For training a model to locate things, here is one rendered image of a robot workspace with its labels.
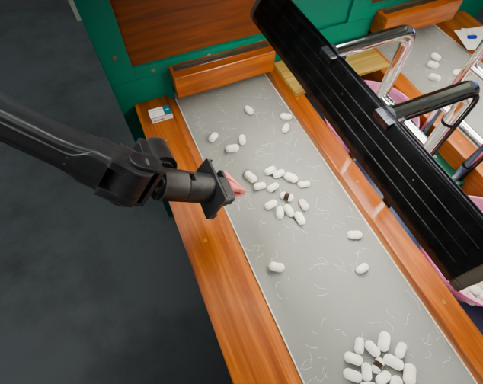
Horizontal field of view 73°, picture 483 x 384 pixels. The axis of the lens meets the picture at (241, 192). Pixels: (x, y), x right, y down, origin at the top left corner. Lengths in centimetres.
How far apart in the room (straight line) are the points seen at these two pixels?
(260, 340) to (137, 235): 108
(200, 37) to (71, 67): 171
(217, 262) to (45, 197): 136
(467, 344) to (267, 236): 44
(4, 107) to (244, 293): 51
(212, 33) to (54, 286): 126
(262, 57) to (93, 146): 62
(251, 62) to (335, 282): 62
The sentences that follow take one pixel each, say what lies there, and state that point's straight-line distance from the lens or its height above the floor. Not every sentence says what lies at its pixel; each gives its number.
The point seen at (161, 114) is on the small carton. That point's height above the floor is 79.
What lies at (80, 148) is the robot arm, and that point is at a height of 109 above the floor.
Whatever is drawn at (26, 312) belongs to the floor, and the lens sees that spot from 173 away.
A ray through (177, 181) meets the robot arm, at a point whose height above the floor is 99.
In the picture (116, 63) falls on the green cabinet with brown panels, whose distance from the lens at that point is 94.
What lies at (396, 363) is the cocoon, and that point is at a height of 76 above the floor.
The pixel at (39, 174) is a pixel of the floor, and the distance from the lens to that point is 204.
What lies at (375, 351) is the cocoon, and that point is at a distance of 73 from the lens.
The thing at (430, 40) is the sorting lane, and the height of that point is 74.
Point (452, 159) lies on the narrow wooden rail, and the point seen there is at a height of 73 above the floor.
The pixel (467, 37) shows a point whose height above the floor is 77.
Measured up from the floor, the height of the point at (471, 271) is 107.
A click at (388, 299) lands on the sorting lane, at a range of 79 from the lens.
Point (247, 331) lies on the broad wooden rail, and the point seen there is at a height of 76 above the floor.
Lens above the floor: 144
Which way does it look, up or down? 59 degrees down
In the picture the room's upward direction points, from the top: straight up
